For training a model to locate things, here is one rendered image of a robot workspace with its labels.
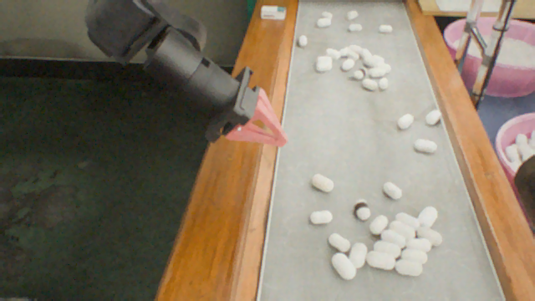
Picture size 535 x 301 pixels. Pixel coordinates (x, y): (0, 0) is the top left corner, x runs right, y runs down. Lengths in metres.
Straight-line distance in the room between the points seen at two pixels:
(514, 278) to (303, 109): 0.47
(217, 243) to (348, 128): 0.37
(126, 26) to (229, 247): 0.30
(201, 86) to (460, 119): 0.51
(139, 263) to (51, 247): 0.32
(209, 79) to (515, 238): 0.45
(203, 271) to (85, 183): 1.42
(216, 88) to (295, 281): 0.26
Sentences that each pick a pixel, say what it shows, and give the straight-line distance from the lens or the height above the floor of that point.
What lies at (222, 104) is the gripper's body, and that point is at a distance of 0.56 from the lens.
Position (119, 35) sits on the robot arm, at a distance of 0.55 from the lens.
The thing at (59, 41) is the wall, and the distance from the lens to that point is 2.64.
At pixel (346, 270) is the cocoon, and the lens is 0.59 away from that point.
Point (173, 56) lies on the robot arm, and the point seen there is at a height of 0.99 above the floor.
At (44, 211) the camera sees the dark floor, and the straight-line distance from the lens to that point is 1.90.
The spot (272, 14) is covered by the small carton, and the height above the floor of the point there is 0.78.
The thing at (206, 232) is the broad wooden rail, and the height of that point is 0.76.
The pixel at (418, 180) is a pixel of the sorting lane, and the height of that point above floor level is 0.74.
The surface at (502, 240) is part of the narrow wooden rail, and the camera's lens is 0.68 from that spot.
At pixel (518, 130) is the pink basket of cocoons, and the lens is 0.94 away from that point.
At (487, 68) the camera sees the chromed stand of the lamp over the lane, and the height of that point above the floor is 0.83.
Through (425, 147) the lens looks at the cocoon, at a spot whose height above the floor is 0.75.
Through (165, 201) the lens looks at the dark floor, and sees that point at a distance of 1.79.
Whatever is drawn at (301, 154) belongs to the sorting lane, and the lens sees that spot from 0.78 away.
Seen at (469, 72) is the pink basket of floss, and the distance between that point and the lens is 1.15.
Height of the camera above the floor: 1.23
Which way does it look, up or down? 39 degrees down
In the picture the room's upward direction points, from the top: straight up
